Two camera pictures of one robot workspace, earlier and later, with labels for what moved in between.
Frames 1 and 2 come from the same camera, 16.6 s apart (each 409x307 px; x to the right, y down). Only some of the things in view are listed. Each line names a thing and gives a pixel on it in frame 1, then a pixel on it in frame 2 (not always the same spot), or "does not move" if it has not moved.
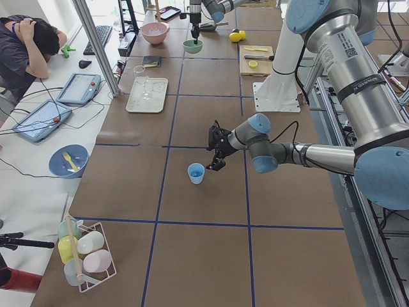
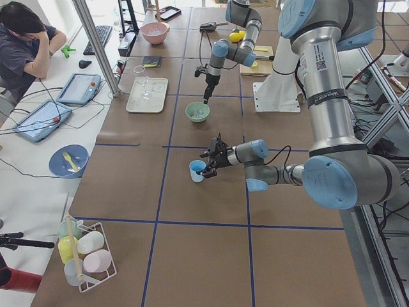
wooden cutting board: [255, 66] does not move
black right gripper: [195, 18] -> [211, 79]
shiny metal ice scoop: [211, 25] does not move
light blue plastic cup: [196, 171] does not move
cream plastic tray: [147, 94] does not move
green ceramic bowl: [192, 48] -> [197, 112]
